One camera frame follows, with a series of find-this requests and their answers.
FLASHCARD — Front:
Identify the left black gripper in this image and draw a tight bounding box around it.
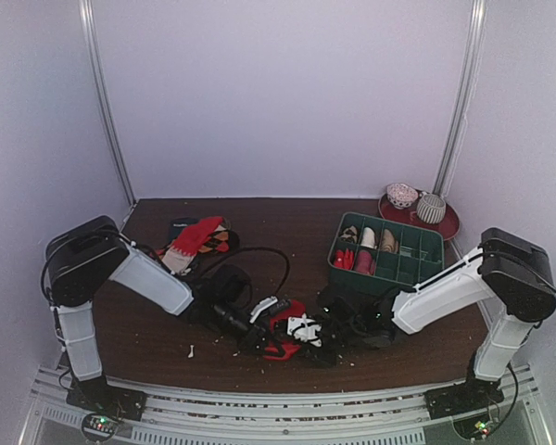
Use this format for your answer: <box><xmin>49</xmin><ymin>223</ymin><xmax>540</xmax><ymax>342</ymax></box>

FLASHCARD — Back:
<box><xmin>211</xmin><ymin>300</ymin><xmax>283</xmax><ymax>359</ymax></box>

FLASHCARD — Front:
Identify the red sock pair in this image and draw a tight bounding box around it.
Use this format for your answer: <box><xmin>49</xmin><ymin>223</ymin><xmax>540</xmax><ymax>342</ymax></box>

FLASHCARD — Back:
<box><xmin>263</xmin><ymin>299</ymin><xmax>306</xmax><ymax>362</ymax></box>

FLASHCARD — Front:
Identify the tan ribbed sock pair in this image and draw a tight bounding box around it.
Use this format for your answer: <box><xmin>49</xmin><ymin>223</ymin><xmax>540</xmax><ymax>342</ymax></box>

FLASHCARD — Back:
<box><xmin>378</xmin><ymin>228</ymin><xmax>399</xmax><ymax>254</ymax></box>

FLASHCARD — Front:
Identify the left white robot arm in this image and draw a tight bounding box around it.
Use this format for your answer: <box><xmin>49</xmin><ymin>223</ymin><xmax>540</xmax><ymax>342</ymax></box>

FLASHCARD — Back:
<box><xmin>40</xmin><ymin>216</ymin><xmax>252</xmax><ymax>412</ymax></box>

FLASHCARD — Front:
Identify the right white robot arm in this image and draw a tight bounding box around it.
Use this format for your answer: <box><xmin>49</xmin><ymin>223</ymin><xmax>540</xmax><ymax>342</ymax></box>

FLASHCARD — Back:
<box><xmin>287</xmin><ymin>227</ymin><xmax>556</xmax><ymax>410</ymax></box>

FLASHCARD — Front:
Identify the rolled red sock in tray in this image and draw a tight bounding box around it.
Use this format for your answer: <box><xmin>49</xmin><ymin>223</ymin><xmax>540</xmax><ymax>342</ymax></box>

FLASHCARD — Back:
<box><xmin>333</xmin><ymin>248</ymin><xmax>355</xmax><ymax>270</ymax></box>

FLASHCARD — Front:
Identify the rolled maroon sock in tray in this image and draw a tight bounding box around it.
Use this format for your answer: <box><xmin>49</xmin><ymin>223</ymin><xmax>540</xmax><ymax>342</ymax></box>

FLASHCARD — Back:
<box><xmin>353</xmin><ymin>249</ymin><xmax>376</xmax><ymax>275</ymax></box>

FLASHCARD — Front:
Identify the argyle black orange sock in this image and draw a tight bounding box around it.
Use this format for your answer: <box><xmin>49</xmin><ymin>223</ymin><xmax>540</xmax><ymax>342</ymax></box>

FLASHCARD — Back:
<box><xmin>155</xmin><ymin>224</ymin><xmax>241</xmax><ymax>274</ymax></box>

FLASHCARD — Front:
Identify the red white sock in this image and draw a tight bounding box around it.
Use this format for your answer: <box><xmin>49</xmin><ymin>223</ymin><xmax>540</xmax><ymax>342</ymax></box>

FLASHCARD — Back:
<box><xmin>159</xmin><ymin>216</ymin><xmax>223</xmax><ymax>274</ymax></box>

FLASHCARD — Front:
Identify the green divided organizer tray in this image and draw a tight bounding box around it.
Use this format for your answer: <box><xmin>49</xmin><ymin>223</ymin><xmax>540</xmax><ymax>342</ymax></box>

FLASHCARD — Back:
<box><xmin>327</xmin><ymin>212</ymin><xmax>445</xmax><ymax>296</ymax></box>

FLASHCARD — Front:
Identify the rolled patterned sock in tray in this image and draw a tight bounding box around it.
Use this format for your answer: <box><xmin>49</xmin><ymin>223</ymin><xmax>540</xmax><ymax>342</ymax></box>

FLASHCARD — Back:
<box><xmin>339</xmin><ymin>225</ymin><xmax>359</xmax><ymax>244</ymax></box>

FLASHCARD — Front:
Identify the rolled cream sock in tray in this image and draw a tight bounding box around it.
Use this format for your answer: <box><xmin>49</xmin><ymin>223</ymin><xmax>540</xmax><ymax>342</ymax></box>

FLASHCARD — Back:
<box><xmin>360</xmin><ymin>226</ymin><xmax>377</xmax><ymax>249</ymax></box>

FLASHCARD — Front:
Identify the dark blue sock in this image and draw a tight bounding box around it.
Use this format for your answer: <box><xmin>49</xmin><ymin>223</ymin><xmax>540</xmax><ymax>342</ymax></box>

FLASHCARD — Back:
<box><xmin>168</xmin><ymin>218</ymin><xmax>192</xmax><ymax>241</ymax></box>

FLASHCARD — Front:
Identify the right circuit board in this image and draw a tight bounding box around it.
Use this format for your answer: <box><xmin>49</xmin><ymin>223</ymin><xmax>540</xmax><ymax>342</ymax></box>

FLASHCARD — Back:
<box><xmin>452</xmin><ymin>414</ymin><xmax>501</xmax><ymax>442</ymax></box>

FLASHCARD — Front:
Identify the circuit board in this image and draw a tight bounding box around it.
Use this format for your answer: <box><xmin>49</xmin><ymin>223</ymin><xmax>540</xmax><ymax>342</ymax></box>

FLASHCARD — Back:
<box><xmin>452</xmin><ymin>414</ymin><xmax>501</xmax><ymax>442</ymax></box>
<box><xmin>80</xmin><ymin>413</ymin><xmax>132</xmax><ymax>441</ymax></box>

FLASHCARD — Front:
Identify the left circuit board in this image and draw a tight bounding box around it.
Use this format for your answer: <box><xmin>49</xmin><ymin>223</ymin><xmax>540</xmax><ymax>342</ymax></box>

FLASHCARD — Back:
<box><xmin>80</xmin><ymin>413</ymin><xmax>132</xmax><ymax>441</ymax></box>

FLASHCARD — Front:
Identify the dark red plate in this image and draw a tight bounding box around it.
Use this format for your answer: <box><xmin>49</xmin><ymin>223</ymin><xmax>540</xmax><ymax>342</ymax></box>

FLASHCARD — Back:
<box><xmin>378</xmin><ymin>191</ymin><xmax>461</xmax><ymax>241</ymax></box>

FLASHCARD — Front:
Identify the striped grey cup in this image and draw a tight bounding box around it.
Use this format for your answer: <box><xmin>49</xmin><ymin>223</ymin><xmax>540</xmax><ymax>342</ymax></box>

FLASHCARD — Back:
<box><xmin>416</xmin><ymin>193</ymin><xmax>447</xmax><ymax>224</ymax></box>

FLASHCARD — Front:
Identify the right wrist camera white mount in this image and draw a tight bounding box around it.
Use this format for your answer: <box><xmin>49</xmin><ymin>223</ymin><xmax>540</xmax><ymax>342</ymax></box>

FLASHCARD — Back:
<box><xmin>286</xmin><ymin>313</ymin><xmax>322</xmax><ymax>348</ymax></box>

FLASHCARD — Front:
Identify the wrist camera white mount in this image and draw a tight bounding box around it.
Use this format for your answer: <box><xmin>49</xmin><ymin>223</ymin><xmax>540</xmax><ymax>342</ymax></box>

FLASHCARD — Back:
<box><xmin>249</xmin><ymin>296</ymin><xmax>278</xmax><ymax>324</ymax></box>
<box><xmin>286</xmin><ymin>313</ymin><xmax>322</xmax><ymax>348</ymax></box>

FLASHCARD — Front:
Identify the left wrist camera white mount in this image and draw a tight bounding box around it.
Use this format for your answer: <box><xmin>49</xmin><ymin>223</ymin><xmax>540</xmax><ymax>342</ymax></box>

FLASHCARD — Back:
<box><xmin>249</xmin><ymin>296</ymin><xmax>278</xmax><ymax>324</ymax></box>

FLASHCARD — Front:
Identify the front aluminium rail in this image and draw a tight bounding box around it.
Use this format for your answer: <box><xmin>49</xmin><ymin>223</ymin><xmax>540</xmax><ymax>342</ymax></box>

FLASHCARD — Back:
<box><xmin>15</xmin><ymin>366</ymin><xmax>555</xmax><ymax>444</ymax></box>

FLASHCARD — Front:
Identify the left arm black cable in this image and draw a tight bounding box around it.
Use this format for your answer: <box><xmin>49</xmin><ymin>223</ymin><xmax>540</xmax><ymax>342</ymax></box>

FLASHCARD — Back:
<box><xmin>198</xmin><ymin>248</ymin><xmax>292</xmax><ymax>298</ymax></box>

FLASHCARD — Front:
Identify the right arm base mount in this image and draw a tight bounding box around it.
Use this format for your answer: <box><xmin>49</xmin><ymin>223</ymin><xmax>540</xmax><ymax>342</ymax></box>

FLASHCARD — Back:
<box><xmin>424</xmin><ymin>371</ymin><xmax>504</xmax><ymax>420</ymax></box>

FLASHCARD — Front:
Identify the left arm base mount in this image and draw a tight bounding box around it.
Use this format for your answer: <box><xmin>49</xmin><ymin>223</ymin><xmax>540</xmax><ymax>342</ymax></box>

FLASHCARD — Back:
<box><xmin>66</xmin><ymin>375</ymin><xmax>147</xmax><ymax>421</ymax></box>

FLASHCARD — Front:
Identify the left aluminium frame post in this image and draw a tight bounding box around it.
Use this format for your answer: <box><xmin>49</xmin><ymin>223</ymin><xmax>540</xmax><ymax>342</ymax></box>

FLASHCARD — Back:
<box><xmin>78</xmin><ymin>0</ymin><xmax>137</xmax><ymax>207</ymax></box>

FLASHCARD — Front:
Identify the aluminium frame post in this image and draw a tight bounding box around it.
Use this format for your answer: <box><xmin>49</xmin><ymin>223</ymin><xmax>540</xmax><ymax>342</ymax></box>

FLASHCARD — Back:
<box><xmin>433</xmin><ymin>0</ymin><xmax>487</xmax><ymax>198</ymax></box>
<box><xmin>78</xmin><ymin>0</ymin><xmax>137</xmax><ymax>207</ymax></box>

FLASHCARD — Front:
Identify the right aluminium frame post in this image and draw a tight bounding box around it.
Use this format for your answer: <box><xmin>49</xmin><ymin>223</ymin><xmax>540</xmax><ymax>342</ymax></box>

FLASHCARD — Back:
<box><xmin>433</xmin><ymin>0</ymin><xmax>487</xmax><ymax>198</ymax></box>

